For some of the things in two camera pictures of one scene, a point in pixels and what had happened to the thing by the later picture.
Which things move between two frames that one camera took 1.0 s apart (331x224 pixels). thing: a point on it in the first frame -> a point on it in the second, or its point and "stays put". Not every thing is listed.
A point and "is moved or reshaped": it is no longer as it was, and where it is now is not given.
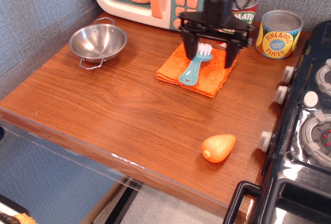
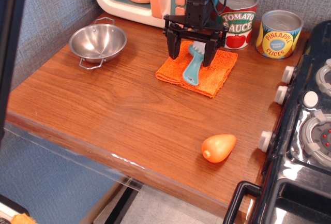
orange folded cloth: (212, 75) stays put
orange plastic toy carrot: (216, 148) stays put
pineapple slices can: (279, 33) stays put
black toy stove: (296, 183) stays put
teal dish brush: (204, 53) is moved or reshaped
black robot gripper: (216, 19) -> (195, 24)
